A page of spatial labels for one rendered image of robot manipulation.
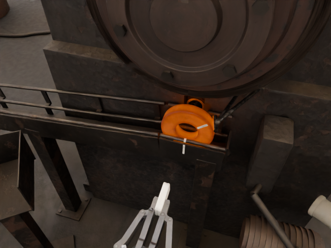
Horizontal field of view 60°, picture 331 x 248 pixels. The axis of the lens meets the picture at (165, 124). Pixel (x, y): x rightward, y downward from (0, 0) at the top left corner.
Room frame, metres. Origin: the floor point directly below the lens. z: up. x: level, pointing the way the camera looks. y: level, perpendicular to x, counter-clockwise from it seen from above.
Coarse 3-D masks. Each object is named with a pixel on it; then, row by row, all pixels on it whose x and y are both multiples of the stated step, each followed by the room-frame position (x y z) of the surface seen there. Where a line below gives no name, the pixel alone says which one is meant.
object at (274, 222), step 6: (258, 186) 0.45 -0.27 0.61; (252, 192) 0.44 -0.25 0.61; (258, 192) 0.44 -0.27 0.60; (252, 198) 0.42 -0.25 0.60; (258, 198) 0.42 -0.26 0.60; (258, 204) 0.40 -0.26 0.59; (264, 204) 0.40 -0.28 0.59; (264, 210) 0.39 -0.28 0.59; (270, 216) 0.38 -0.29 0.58; (270, 222) 0.36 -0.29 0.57; (276, 222) 0.36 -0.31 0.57; (276, 228) 0.35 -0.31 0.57; (282, 234) 0.33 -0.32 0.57; (282, 240) 0.32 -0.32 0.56; (288, 240) 0.31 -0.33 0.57; (288, 246) 0.30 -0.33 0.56; (294, 246) 0.30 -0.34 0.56
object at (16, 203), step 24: (0, 144) 0.55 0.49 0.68; (24, 144) 0.55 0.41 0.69; (0, 168) 0.52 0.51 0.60; (24, 168) 0.46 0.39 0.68; (0, 192) 0.44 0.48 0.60; (24, 192) 0.39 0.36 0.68; (0, 216) 0.37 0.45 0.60; (24, 216) 0.44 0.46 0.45; (24, 240) 0.41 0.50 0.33; (48, 240) 0.48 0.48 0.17; (72, 240) 0.54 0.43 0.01
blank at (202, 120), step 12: (180, 108) 0.57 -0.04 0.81; (192, 108) 0.57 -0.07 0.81; (168, 120) 0.57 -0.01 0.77; (180, 120) 0.56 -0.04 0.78; (192, 120) 0.55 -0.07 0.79; (204, 120) 0.54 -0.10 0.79; (168, 132) 0.57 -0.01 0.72; (180, 132) 0.57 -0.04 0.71; (192, 132) 0.58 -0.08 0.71; (204, 132) 0.54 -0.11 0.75; (192, 144) 0.55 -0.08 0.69
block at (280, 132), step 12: (264, 120) 0.54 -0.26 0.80; (276, 120) 0.54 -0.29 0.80; (288, 120) 0.54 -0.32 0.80; (264, 132) 0.49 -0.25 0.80; (276, 132) 0.49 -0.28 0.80; (288, 132) 0.49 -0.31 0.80; (264, 144) 0.47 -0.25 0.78; (276, 144) 0.46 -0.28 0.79; (288, 144) 0.46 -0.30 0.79; (252, 156) 0.51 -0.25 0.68; (264, 156) 0.47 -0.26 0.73; (276, 156) 0.46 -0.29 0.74; (252, 168) 0.48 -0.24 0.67; (264, 168) 0.46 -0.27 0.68; (276, 168) 0.46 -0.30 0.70; (252, 180) 0.47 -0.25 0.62; (264, 180) 0.46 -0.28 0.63; (264, 192) 0.46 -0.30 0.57
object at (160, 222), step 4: (160, 216) 0.29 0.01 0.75; (164, 216) 0.29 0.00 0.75; (160, 220) 0.28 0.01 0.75; (160, 224) 0.27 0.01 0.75; (156, 228) 0.26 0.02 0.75; (160, 228) 0.26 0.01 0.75; (156, 232) 0.25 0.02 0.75; (160, 232) 0.26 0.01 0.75; (156, 236) 0.25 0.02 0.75; (160, 236) 0.26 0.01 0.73; (152, 240) 0.24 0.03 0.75; (156, 240) 0.24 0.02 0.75; (152, 244) 0.23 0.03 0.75; (156, 244) 0.23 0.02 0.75
